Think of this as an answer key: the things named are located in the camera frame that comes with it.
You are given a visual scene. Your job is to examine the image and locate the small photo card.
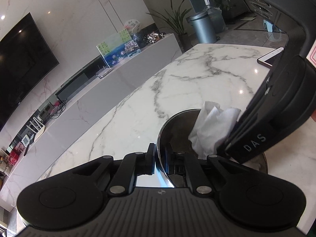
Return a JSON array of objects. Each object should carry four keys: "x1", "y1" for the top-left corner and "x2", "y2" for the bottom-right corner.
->
[{"x1": 124, "y1": 41, "x2": 142, "y2": 59}]

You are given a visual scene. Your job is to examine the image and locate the white paper tissue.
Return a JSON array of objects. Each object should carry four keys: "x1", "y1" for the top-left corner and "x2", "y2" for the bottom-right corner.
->
[{"x1": 188, "y1": 100, "x2": 242, "y2": 159}]

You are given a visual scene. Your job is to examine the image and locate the black rectangular box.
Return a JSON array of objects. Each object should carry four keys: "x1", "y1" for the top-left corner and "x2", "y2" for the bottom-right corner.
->
[{"x1": 55, "y1": 75, "x2": 90, "y2": 100}]

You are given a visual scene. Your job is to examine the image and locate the red gift box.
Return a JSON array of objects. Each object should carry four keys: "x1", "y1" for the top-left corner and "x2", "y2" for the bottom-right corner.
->
[{"x1": 8, "y1": 146, "x2": 24, "y2": 165}]

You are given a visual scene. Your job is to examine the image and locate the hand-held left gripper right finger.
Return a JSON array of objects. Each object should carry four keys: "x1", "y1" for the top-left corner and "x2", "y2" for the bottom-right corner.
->
[{"x1": 164, "y1": 142, "x2": 244, "y2": 195}]

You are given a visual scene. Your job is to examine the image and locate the lotus pond painting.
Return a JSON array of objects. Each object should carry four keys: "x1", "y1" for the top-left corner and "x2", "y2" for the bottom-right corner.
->
[{"x1": 96, "y1": 29, "x2": 133, "y2": 68}]

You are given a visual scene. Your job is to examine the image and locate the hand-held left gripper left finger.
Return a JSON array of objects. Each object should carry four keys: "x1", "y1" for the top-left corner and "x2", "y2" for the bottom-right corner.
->
[{"x1": 71, "y1": 143, "x2": 157, "y2": 195}]

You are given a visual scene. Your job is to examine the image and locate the panda figurines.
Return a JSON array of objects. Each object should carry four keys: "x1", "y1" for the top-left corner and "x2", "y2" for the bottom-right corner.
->
[{"x1": 144, "y1": 31, "x2": 166, "y2": 45}]

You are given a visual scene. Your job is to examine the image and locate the grey metal trash bin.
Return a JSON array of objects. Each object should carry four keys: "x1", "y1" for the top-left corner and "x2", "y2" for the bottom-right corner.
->
[{"x1": 189, "y1": 11, "x2": 218, "y2": 44}]

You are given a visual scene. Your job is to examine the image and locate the white router with antennas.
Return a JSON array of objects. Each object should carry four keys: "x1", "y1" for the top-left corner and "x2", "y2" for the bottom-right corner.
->
[{"x1": 26, "y1": 120, "x2": 46, "y2": 139}]

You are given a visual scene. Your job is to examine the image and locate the steel bowl with blue outside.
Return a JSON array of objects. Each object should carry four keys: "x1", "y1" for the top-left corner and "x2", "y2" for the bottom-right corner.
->
[{"x1": 155, "y1": 109, "x2": 269, "y2": 188}]

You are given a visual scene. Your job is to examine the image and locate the potted long-leaf plant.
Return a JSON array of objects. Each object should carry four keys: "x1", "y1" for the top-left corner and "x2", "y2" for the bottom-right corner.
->
[{"x1": 146, "y1": 0, "x2": 193, "y2": 52}]

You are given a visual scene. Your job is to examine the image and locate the dark glass jar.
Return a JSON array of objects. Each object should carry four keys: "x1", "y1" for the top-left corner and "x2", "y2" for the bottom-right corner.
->
[{"x1": 133, "y1": 33, "x2": 147, "y2": 49}]

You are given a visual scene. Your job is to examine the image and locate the blue plastic stool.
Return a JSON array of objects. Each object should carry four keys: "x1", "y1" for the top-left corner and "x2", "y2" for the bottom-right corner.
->
[{"x1": 263, "y1": 18, "x2": 278, "y2": 33}]

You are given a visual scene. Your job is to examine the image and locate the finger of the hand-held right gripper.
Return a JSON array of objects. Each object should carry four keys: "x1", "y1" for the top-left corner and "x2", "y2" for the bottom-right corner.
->
[{"x1": 223, "y1": 120, "x2": 242, "y2": 154}]

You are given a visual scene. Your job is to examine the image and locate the black wall television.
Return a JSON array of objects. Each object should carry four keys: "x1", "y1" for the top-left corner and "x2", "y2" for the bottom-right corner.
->
[{"x1": 0, "y1": 12, "x2": 60, "y2": 129}]

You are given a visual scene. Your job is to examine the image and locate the tangle of black cables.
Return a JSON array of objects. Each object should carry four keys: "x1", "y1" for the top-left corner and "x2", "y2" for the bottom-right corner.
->
[{"x1": 53, "y1": 98, "x2": 68, "y2": 117}]

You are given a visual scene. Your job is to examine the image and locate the large clear water jug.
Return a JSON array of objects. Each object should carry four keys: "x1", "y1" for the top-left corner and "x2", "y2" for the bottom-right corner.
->
[{"x1": 205, "y1": 6, "x2": 227, "y2": 34}]

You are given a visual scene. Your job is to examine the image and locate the round painted hand fan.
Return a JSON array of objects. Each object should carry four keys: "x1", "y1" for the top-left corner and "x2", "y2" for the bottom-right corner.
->
[{"x1": 122, "y1": 20, "x2": 143, "y2": 36}]

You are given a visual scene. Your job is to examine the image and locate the white tablet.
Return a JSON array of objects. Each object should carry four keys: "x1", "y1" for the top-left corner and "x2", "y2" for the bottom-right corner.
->
[{"x1": 257, "y1": 46, "x2": 285, "y2": 68}]

